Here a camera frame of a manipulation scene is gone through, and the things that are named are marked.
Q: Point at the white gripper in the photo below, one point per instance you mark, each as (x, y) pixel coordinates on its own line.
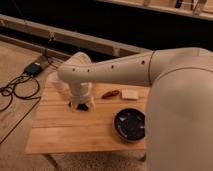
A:
(81, 97)

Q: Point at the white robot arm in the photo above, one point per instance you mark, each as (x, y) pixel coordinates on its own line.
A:
(179, 109)

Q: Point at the black round bowl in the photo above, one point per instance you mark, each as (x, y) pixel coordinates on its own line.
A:
(129, 124)

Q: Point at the black power adapter box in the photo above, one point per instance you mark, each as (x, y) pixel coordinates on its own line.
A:
(33, 69)

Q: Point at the wooden rail beam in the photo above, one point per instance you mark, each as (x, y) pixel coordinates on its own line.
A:
(79, 40)

